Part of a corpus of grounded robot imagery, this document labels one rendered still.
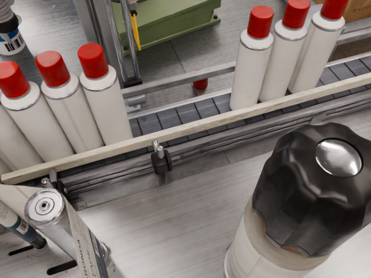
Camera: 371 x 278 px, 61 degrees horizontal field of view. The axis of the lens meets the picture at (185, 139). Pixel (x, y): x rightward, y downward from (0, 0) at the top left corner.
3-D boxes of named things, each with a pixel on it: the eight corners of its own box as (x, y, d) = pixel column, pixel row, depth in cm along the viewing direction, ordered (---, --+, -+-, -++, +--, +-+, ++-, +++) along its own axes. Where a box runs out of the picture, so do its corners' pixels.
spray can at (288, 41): (264, 110, 61) (292, 15, 44) (252, 91, 64) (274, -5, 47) (287, 103, 62) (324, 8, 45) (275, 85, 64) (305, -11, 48)
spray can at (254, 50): (235, 119, 60) (253, 25, 43) (224, 100, 62) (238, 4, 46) (260, 112, 60) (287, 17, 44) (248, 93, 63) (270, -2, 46)
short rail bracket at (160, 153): (159, 192, 57) (152, 158, 47) (154, 178, 58) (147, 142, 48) (176, 187, 57) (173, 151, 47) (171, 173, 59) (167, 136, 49)
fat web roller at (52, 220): (79, 278, 44) (19, 235, 28) (75, 246, 46) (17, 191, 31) (111, 267, 45) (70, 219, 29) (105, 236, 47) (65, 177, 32)
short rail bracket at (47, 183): (62, 222, 54) (33, 192, 44) (58, 191, 57) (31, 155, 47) (81, 217, 54) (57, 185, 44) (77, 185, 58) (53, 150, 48)
